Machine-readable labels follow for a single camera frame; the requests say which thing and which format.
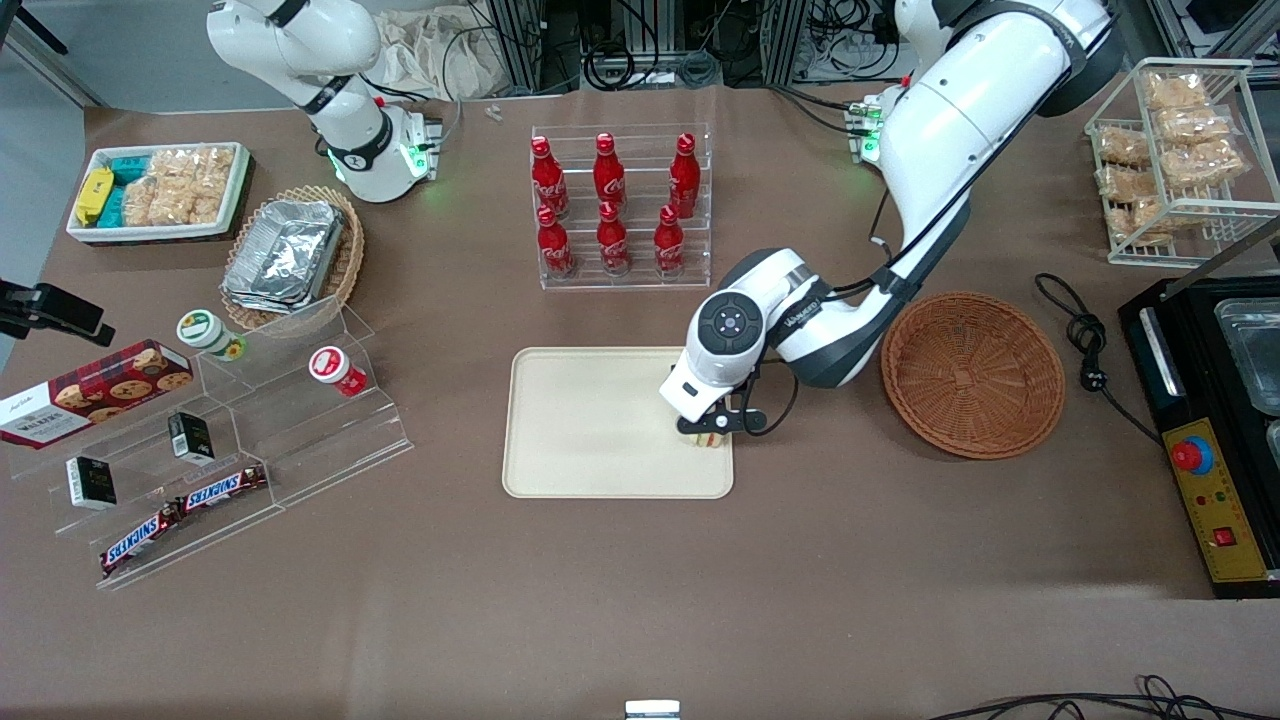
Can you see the clear bag of rice crackers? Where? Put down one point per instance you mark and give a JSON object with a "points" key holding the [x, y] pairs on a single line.
{"points": [[165, 205], [195, 167]]}

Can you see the red tartan cookie box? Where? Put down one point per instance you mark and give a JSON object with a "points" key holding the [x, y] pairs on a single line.
{"points": [[90, 395]]}

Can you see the foil tray in basket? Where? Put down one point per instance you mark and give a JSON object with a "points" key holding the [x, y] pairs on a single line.
{"points": [[350, 260]]}

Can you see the aluminium frame post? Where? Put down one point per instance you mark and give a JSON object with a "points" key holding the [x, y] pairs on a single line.
{"points": [[785, 38], [518, 40]]}

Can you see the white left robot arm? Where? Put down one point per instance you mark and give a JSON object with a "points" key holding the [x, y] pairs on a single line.
{"points": [[940, 130]]}

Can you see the small black white box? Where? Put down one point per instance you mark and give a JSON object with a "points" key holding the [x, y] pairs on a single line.
{"points": [[190, 438], [92, 482]]}

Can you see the clear acrylic bottle rack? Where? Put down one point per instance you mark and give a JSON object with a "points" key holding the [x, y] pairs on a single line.
{"points": [[625, 282]]}

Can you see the red lid yogurt cup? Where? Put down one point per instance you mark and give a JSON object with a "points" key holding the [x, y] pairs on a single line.
{"points": [[335, 368]]}

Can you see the beige plastic tray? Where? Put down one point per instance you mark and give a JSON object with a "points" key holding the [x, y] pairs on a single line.
{"points": [[590, 430]]}

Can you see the round brown wicker basket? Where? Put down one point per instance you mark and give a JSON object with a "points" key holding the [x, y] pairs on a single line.
{"points": [[975, 375]]}

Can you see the bagged fried snack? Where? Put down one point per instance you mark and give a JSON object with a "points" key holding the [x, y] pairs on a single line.
{"points": [[1130, 183], [1175, 90], [1122, 147], [1205, 163], [1195, 126]]}

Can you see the stacked aluminium foil containers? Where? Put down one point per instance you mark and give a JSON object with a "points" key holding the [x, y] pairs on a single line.
{"points": [[285, 255]]}

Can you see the yellow snack pack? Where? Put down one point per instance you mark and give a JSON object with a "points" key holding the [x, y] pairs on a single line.
{"points": [[94, 196]]}

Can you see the steel pan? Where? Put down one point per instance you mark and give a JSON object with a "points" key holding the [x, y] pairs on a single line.
{"points": [[1255, 360]]}

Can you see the red emergency stop button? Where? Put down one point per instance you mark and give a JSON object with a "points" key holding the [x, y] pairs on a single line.
{"points": [[1192, 456]]}

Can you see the clear acrylic step display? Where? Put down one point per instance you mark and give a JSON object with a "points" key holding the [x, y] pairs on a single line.
{"points": [[300, 440]]}

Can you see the red cola bottle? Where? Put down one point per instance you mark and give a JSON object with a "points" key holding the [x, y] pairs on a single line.
{"points": [[555, 245], [685, 178], [549, 180], [669, 243], [613, 243], [609, 175]]}

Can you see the brown snickers bar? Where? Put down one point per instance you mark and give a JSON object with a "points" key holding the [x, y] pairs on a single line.
{"points": [[140, 540], [222, 488]]}

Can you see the black heating appliance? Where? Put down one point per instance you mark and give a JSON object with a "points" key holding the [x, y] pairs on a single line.
{"points": [[1185, 350]]}

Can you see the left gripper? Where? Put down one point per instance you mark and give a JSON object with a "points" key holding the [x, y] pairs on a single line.
{"points": [[741, 388]]}

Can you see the triangular sandwich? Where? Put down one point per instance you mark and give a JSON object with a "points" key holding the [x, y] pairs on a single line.
{"points": [[710, 442]]}

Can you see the teal snack pack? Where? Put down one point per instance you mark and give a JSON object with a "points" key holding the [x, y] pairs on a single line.
{"points": [[130, 168], [112, 208]]}

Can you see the beige cloth bag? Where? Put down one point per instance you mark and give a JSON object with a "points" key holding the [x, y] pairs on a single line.
{"points": [[440, 55]]}

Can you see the green lid yogurt cup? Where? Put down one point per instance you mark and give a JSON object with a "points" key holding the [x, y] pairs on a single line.
{"points": [[205, 332]]}

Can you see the white rectangular plastic bin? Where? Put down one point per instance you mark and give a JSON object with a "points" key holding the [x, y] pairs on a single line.
{"points": [[240, 185]]}

